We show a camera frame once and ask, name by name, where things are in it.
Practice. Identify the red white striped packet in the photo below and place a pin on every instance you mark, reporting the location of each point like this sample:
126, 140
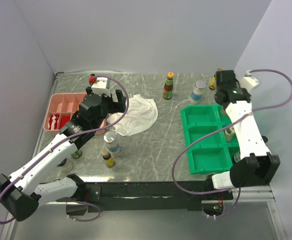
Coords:
53, 122

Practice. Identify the red packet front compartment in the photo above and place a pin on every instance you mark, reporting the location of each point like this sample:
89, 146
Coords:
64, 120

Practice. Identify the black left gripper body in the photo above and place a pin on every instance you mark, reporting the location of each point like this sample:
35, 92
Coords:
109, 106

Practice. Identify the silver lid blue label jar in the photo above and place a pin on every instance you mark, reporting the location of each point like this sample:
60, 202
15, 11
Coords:
197, 91

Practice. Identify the dark sauce bottle black cap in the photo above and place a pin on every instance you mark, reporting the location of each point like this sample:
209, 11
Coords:
237, 157

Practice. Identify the silver lid jar near front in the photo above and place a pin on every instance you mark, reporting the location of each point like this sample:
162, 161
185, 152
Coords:
111, 140

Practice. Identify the yellow bottle cork cap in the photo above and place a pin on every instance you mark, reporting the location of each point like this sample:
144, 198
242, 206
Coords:
213, 82

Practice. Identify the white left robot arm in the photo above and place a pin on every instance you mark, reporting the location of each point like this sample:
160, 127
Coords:
22, 193

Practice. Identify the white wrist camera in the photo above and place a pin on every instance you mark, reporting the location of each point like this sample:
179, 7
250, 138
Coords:
248, 81
100, 85

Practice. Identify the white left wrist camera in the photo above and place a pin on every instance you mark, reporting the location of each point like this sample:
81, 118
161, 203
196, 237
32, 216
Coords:
100, 85

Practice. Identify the pink compartment tray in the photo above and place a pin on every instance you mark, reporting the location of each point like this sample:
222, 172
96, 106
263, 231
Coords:
65, 104

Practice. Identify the red sauce bottle yellow cap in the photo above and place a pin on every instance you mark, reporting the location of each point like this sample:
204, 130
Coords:
168, 87

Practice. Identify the green compartment bin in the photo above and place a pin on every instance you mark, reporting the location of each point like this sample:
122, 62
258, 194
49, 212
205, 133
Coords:
212, 155

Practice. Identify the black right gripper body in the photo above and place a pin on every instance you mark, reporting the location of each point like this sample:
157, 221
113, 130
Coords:
215, 94

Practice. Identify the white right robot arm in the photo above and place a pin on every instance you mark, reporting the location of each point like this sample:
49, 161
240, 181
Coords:
257, 166

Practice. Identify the black front mounting rail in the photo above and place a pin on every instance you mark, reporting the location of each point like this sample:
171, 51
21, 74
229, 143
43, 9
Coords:
128, 196

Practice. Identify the small yellow dropper bottle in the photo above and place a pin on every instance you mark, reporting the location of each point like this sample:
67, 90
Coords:
109, 161

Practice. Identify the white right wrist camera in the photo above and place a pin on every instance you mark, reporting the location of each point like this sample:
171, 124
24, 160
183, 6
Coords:
248, 81

